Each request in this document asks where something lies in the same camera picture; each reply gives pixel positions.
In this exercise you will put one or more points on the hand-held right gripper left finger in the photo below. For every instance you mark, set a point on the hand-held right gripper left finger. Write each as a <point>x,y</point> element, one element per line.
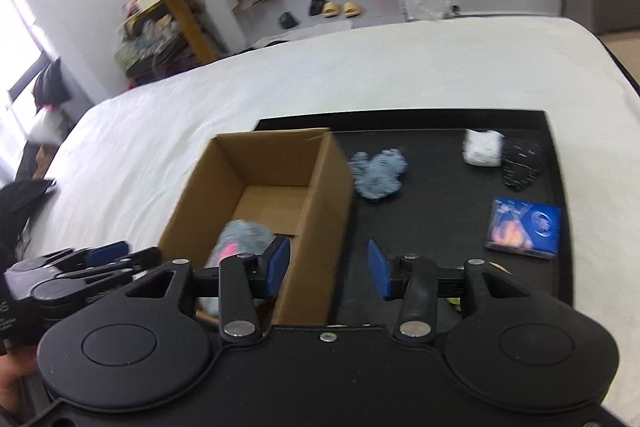
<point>277,267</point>

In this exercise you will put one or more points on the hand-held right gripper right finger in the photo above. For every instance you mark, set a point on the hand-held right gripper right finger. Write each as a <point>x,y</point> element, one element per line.
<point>378,269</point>

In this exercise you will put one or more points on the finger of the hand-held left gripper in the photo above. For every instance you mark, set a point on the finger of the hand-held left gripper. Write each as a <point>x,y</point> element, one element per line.
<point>140,259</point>
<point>107,252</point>

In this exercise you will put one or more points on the grey plush paw pink pads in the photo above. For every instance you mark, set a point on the grey plush paw pink pads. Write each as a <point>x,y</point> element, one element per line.
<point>245,234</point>

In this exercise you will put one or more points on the brown cardboard box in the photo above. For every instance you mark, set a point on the brown cardboard box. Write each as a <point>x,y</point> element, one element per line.
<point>310,207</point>

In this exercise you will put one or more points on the blue fluffy plush toy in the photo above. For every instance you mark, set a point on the blue fluffy plush toy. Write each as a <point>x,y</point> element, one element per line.
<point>380,172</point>

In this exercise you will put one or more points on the blue tissue packet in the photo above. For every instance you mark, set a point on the blue tissue packet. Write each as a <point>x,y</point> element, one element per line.
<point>525,227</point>

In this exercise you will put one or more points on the white bag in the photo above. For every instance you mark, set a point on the white bag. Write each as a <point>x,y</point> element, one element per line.
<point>46,124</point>

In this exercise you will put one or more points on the white rolled sock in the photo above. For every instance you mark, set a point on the white rolled sock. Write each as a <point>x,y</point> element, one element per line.
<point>482,149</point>

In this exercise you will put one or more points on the black hanging clothing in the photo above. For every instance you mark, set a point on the black hanging clothing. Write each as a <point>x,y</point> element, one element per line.
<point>50,84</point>

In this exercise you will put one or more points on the black dotted sock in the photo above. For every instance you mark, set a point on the black dotted sock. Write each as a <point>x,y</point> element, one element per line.
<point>522,164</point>

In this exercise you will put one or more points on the pile of clutter under table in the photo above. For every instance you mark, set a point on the pile of clutter under table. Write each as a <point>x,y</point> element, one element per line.
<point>150,52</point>

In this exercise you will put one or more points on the window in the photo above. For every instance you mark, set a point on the window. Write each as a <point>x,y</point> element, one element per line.
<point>15,57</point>

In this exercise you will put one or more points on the yellow wooden table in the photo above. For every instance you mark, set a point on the yellow wooden table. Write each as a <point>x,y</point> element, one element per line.
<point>192,22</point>

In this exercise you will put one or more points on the black slipper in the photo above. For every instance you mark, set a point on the black slipper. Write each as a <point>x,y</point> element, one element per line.
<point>288,20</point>
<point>316,7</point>

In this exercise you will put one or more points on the tan slipper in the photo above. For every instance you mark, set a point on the tan slipper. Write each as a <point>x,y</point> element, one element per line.
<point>351,9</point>
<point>331,9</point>

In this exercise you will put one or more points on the flat cardboard sheet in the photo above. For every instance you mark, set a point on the flat cardboard sheet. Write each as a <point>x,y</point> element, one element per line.
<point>252,2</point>

